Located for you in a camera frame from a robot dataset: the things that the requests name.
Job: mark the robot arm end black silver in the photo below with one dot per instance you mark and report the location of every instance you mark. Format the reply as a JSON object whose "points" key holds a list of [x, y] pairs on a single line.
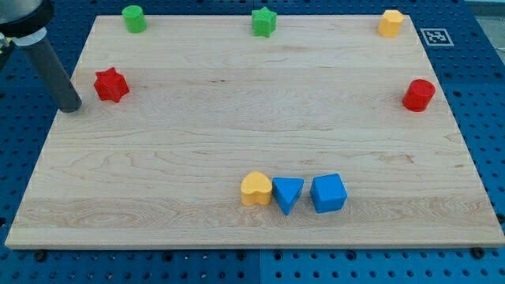
{"points": [[20, 18]]}

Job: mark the green star block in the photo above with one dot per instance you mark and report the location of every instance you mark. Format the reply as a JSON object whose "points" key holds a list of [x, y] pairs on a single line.
{"points": [[264, 22]]}

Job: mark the red star block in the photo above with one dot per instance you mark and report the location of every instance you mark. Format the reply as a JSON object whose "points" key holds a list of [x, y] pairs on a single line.
{"points": [[110, 85]]}

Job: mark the yellow heart block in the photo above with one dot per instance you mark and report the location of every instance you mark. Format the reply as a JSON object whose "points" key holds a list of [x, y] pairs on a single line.
{"points": [[256, 188]]}

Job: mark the blue triangle block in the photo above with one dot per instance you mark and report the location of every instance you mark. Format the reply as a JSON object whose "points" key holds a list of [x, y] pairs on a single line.
{"points": [[286, 191]]}

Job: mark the light wooden board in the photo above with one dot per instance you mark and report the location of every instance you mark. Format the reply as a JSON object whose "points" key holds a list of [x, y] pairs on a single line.
{"points": [[209, 103]]}

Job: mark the blue cube block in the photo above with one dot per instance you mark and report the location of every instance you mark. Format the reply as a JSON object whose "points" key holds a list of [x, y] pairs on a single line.
{"points": [[328, 193]]}

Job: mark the green cylinder block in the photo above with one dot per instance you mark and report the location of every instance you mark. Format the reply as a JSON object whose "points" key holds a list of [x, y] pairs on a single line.
{"points": [[133, 17]]}

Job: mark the red cylinder block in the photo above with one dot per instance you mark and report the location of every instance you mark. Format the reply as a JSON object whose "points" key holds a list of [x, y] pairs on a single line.
{"points": [[418, 95]]}

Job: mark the yellow hexagon block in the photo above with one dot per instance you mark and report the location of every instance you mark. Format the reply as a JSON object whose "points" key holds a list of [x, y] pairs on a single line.
{"points": [[390, 23]]}

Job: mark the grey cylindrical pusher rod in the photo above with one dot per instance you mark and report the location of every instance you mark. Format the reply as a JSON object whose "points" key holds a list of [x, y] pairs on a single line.
{"points": [[42, 57]]}

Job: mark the white fiducial marker tag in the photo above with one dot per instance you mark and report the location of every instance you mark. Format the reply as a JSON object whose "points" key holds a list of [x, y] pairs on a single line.
{"points": [[436, 37]]}

